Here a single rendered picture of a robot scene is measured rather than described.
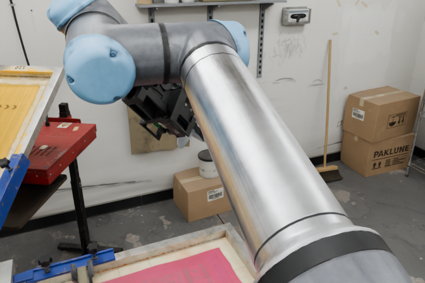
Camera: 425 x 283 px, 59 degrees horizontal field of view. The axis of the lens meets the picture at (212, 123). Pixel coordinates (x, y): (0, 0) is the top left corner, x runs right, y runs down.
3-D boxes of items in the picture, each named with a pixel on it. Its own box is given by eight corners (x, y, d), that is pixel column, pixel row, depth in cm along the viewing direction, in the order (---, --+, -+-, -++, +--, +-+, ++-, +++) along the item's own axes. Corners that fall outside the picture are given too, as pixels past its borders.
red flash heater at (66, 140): (32, 133, 242) (28, 115, 237) (100, 136, 237) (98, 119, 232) (-37, 182, 186) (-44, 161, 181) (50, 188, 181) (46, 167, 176)
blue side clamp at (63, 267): (114, 261, 144) (112, 247, 141) (116, 270, 140) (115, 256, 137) (28, 285, 133) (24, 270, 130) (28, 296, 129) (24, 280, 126)
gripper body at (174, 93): (159, 143, 66) (110, 100, 58) (174, 104, 70) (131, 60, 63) (193, 139, 61) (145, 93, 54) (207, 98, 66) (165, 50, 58)
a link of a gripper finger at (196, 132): (184, 160, 73) (162, 133, 66) (193, 135, 76) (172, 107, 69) (198, 161, 71) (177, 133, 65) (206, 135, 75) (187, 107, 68)
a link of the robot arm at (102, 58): (167, 42, 40) (151, 8, 49) (55, 48, 37) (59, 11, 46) (167, 104, 45) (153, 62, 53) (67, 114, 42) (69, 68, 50)
